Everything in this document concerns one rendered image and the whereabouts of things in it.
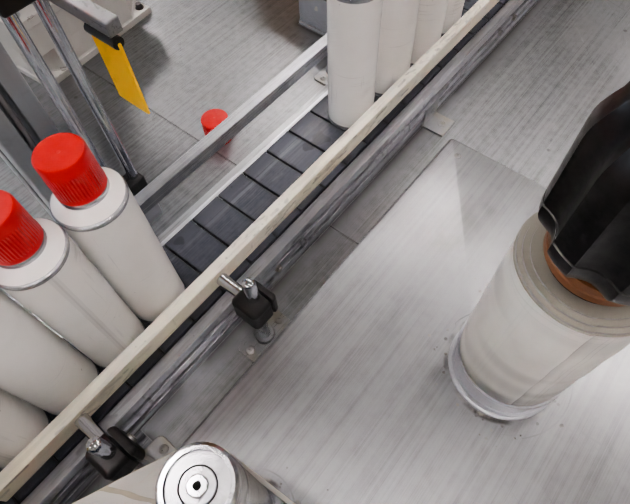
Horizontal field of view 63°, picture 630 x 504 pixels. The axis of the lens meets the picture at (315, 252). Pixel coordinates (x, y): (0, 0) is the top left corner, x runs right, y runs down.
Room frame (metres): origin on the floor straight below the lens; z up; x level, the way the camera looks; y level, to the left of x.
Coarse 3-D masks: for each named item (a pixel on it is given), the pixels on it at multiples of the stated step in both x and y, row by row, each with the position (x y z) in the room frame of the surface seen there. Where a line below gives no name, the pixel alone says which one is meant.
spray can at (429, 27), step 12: (420, 0) 0.51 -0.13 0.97; (432, 0) 0.50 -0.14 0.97; (444, 0) 0.51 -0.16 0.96; (420, 12) 0.51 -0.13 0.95; (432, 12) 0.51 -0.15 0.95; (444, 12) 0.51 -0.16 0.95; (420, 24) 0.51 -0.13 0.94; (432, 24) 0.51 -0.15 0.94; (420, 36) 0.51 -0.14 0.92; (432, 36) 0.51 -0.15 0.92; (420, 48) 0.50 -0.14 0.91
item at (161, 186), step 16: (320, 48) 0.45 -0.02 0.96; (304, 64) 0.43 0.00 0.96; (272, 80) 0.40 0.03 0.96; (288, 80) 0.41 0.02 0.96; (256, 96) 0.38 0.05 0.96; (272, 96) 0.39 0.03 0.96; (240, 112) 0.36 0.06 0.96; (256, 112) 0.37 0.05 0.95; (224, 128) 0.34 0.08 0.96; (240, 128) 0.35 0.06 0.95; (208, 144) 0.33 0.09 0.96; (224, 144) 0.34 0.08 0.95; (176, 160) 0.31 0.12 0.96; (192, 160) 0.31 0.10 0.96; (160, 176) 0.29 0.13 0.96; (176, 176) 0.29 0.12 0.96; (144, 192) 0.28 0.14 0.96; (160, 192) 0.28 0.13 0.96; (144, 208) 0.26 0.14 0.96
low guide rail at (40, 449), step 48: (480, 0) 0.58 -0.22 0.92; (432, 48) 0.49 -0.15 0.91; (384, 96) 0.42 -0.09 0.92; (336, 144) 0.36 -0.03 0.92; (288, 192) 0.30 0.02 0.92; (240, 240) 0.25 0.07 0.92; (192, 288) 0.20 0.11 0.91; (144, 336) 0.16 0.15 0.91; (96, 384) 0.13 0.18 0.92; (48, 432) 0.09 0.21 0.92; (0, 480) 0.06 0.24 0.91
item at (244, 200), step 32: (320, 128) 0.42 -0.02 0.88; (256, 160) 0.37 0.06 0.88; (288, 160) 0.37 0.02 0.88; (352, 160) 0.37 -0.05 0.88; (224, 192) 0.33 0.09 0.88; (256, 192) 0.33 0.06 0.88; (320, 192) 0.33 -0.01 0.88; (192, 224) 0.30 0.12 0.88; (224, 224) 0.29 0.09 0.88; (288, 224) 0.29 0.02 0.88; (192, 256) 0.26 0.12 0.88; (256, 256) 0.25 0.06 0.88; (192, 320) 0.19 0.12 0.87; (160, 352) 0.16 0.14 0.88; (128, 384) 0.14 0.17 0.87; (96, 416) 0.11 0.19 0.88; (64, 448) 0.08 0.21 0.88; (32, 480) 0.06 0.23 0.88
